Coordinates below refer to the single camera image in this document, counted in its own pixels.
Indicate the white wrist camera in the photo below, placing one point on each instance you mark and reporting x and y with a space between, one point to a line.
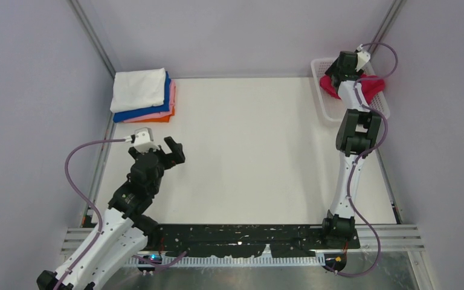
363 57
142 140

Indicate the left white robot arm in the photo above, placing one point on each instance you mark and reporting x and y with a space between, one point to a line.
122 229

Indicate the white folded t-shirt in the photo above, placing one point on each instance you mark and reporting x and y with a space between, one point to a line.
138 89

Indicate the white plastic basket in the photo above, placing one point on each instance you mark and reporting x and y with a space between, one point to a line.
333 109

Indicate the blue folded t-shirt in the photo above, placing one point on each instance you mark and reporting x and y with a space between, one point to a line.
129 116

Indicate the magenta t-shirt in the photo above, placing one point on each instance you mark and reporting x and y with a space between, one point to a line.
370 87

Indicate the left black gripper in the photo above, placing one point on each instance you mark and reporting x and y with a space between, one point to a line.
175 157

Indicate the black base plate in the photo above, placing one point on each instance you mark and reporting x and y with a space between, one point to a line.
242 241

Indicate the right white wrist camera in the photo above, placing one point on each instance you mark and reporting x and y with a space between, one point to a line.
363 57

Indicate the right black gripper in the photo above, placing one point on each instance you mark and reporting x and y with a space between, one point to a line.
331 70

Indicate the orange folded t-shirt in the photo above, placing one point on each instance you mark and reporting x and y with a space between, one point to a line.
161 117

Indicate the aluminium frame rail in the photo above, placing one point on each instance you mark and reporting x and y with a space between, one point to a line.
393 238

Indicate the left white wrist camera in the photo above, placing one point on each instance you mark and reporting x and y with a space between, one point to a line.
142 140

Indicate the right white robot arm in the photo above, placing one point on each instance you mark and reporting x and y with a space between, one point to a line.
356 136

